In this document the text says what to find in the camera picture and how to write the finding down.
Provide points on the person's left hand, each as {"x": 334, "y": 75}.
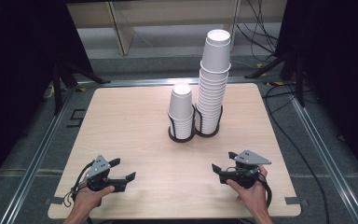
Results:
{"x": 87, "y": 200}

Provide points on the black tape mark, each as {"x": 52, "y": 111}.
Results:
{"x": 80, "y": 115}

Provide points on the beige wooden furniture frame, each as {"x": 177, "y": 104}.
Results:
{"x": 121, "y": 34}

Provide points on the person's right hand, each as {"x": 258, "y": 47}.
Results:
{"x": 254, "y": 197}

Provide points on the yellow tape piece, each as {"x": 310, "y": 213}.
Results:
{"x": 276, "y": 83}
{"x": 259, "y": 65}

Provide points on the black metal stand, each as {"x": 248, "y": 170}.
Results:
{"x": 299, "y": 81}
{"x": 57, "y": 90}

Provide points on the grey table bracket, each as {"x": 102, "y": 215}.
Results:
{"x": 293, "y": 201}
{"x": 56, "y": 200}

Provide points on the aluminium floor rail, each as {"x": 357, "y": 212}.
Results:
{"x": 31, "y": 174}
{"x": 136, "y": 82}
{"x": 329, "y": 168}

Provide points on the black curtain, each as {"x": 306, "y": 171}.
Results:
{"x": 338, "y": 77}
{"x": 18, "y": 77}

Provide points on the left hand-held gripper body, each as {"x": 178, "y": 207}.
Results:
{"x": 98, "y": 166}

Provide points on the tall stack of white cups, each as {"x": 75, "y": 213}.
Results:
{"x": 211, "y": 102}

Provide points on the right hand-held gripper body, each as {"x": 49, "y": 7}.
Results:
{"x": 245, "y": 174}

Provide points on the black double cup holder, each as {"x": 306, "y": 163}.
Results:
{"x": 181, "y": 140}

